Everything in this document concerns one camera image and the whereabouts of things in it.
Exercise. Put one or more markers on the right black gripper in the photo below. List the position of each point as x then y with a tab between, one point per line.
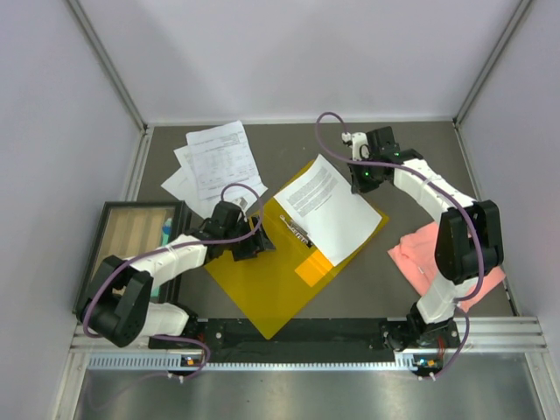
358	185

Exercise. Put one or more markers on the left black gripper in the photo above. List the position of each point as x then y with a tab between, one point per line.
255	243

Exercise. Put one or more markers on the printed paper sheet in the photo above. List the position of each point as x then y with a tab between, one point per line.
336	220

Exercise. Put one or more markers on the yellow plastic folder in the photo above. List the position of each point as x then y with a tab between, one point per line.
272	288

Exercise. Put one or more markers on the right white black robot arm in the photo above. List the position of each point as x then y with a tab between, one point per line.
468	242

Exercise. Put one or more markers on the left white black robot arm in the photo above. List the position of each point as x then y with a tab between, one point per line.
117	305

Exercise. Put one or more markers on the white paper stack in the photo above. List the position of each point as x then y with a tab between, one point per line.
215	163

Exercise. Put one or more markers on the pink cloth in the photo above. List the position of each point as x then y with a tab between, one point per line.
414	256

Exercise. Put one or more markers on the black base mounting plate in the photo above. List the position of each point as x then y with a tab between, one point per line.
316	340

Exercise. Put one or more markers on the black framed wooden tray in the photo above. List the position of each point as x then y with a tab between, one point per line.
130	228

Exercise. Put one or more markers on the grey slotted cable duct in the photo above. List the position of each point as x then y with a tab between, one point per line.
183	363

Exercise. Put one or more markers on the left aluminium frame post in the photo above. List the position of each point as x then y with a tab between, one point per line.
106	63

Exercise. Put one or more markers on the aluminium frame post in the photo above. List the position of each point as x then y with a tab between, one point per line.
521	10
106	63

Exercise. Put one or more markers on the right aluminium frame post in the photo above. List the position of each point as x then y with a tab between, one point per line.
521	10

